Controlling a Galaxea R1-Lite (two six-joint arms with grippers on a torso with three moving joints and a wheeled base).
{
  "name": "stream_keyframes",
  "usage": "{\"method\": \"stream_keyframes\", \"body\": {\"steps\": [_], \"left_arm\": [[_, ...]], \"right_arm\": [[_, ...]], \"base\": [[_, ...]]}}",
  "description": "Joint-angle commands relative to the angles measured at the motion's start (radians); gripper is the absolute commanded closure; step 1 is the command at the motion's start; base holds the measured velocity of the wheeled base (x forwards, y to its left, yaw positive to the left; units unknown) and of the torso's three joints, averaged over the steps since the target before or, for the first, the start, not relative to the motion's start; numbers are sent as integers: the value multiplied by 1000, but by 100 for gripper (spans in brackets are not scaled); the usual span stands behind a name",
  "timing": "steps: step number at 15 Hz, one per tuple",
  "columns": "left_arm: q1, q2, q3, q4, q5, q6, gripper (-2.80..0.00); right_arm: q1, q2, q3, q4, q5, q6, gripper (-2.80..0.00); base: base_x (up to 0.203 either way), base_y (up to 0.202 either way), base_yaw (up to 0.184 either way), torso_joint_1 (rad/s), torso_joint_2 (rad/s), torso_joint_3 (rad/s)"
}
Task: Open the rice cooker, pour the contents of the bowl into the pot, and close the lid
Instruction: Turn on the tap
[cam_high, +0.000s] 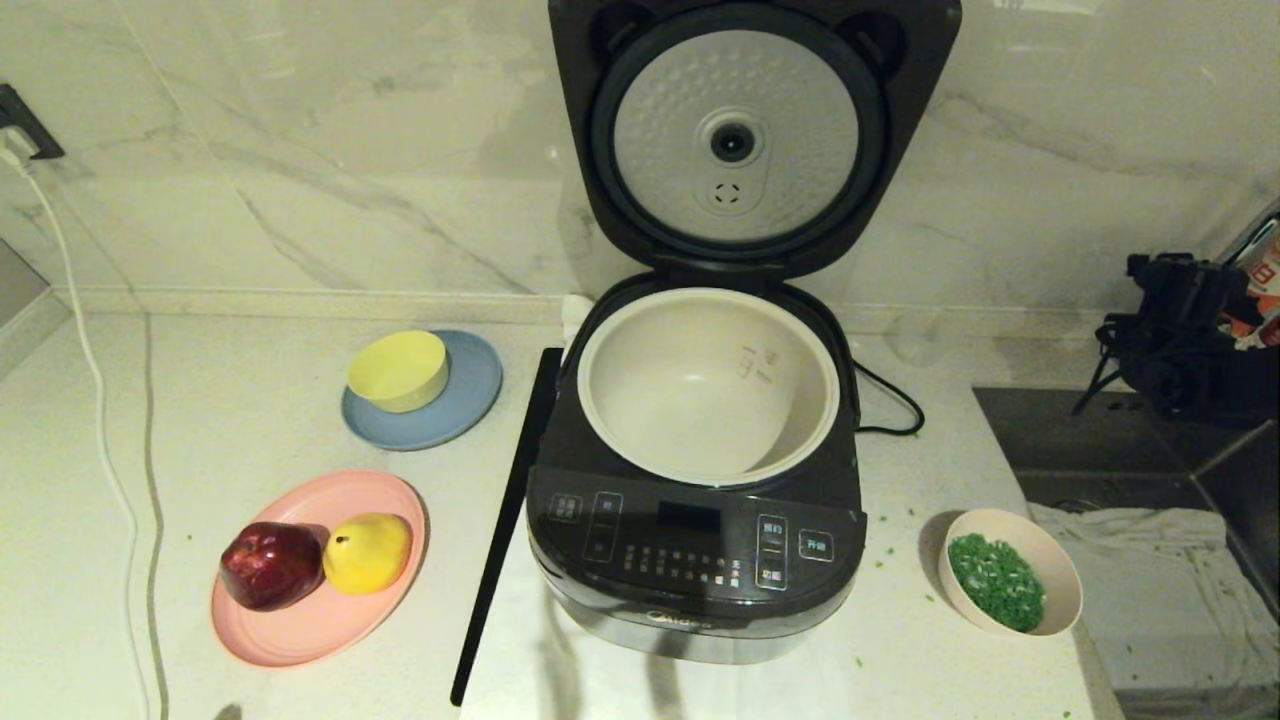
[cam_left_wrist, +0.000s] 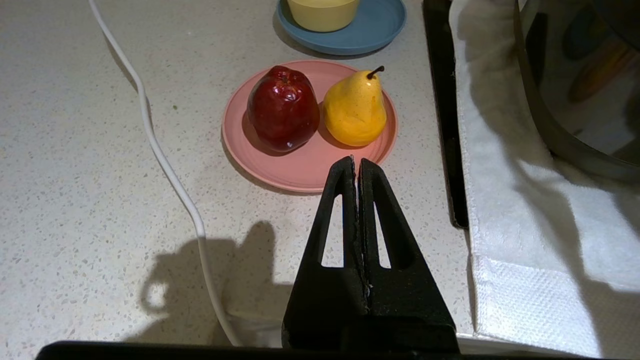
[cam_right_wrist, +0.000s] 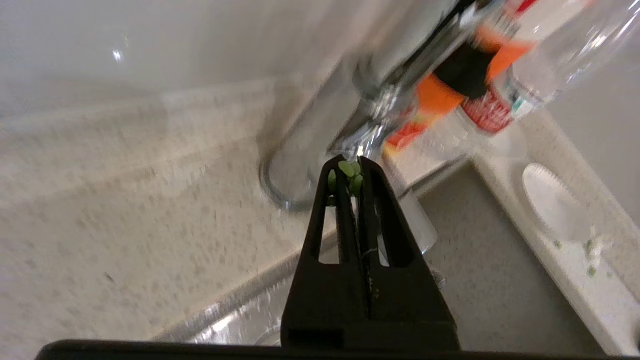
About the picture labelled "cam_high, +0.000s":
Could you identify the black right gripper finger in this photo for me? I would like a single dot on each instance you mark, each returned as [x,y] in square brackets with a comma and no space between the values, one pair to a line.
[1092,390]

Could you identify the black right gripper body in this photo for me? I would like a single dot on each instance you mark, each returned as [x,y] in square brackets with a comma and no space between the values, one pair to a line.
[1160,370]

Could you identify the pale pink bowl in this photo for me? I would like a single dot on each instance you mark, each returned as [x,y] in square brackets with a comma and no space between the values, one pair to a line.
[1065,585]

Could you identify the black rice cooker lid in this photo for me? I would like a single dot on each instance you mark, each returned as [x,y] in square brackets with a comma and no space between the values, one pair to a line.
[735,100]

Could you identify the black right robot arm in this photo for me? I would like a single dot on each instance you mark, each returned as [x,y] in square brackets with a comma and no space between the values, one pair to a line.
[1230,350]

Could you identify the white inner pot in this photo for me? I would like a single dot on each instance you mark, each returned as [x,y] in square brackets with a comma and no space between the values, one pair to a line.
[700,400]

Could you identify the black rice cooker body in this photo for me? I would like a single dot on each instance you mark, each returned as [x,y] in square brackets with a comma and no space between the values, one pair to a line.
[700,570]

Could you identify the yellow bowl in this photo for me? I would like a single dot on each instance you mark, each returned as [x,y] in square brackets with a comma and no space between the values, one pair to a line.
[400,372]

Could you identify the stainless steel sink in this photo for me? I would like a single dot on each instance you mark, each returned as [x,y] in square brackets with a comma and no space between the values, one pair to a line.
[1050,440]

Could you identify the red white label bottle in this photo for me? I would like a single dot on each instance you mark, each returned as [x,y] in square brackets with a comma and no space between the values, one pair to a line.
[1262,300]

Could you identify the chrome faucet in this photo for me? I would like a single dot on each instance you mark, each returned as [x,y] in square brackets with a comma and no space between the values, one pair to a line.
[1250,228]

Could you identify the white cloth in sink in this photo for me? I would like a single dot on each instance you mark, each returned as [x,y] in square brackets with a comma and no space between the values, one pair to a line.
[1150,600]

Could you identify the black tray edge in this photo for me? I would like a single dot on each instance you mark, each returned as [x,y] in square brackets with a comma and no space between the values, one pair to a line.
[500,550]

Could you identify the blue plate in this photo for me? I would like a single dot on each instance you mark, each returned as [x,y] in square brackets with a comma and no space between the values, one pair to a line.
[460,410]

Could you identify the yellow pear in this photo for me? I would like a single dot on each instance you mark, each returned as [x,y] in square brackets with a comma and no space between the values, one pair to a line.
[366,553]

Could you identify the pink plate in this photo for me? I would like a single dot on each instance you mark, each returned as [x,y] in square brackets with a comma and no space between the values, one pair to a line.
[300,630]

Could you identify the red apple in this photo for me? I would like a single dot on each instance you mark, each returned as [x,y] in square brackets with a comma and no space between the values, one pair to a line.
[268,565]

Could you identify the black wall socket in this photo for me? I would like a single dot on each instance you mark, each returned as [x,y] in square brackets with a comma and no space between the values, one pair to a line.
[25,120]

